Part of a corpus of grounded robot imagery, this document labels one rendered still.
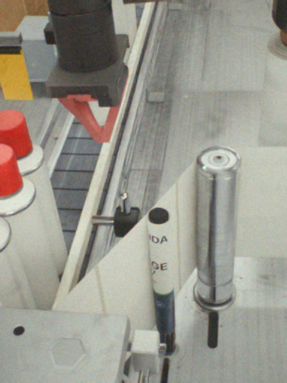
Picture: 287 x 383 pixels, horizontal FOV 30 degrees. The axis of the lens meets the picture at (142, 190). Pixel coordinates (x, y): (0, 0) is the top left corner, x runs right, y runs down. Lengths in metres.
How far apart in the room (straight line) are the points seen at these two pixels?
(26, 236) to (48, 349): 0.26
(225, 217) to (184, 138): 0.33
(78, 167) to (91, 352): 0.54
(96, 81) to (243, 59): 0.63
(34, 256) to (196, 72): 0.63
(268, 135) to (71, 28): 0.30
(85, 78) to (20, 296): 0.20
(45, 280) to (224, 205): 0.20
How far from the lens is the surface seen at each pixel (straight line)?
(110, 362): 0.25
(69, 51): 0.52
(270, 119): 0.67
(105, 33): 0.51
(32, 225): 0.50
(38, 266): 0.54
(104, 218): 0.64
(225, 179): 0.46
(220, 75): 1.05
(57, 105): 0.75
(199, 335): 0.57
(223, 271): 0.54
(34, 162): 0.52
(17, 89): 0.57
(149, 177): 0.81
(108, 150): 0.73
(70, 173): 0.76
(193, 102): 0.88
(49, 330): 0.26
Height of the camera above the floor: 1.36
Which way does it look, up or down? 42 degrees down
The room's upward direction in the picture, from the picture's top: 5 degrees counter-clockwise
